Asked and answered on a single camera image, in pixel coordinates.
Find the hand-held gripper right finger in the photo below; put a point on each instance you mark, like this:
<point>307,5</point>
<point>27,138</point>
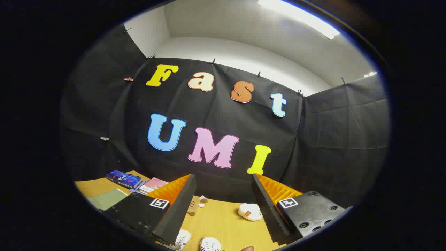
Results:
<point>268,209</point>

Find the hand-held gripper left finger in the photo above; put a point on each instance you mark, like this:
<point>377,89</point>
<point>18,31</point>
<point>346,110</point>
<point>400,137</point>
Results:
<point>179,212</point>

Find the white canvas shoe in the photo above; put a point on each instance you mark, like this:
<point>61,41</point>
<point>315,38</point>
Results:
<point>210,244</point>
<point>183,238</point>

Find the green fabric storage box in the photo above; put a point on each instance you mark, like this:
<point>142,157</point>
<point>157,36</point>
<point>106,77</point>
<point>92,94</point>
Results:
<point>106,199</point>

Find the brown plush toy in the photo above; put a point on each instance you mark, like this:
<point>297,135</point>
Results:
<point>193,207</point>

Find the white plush toy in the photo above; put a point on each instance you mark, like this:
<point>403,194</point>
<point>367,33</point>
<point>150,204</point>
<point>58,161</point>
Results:
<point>249,209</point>

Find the pink book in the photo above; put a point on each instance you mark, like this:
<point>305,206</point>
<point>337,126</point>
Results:
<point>155,184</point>

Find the pale blue book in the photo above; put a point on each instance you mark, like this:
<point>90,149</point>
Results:
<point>134,190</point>

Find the dark blue book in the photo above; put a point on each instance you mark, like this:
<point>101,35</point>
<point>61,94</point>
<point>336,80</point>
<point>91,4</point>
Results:
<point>123,179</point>

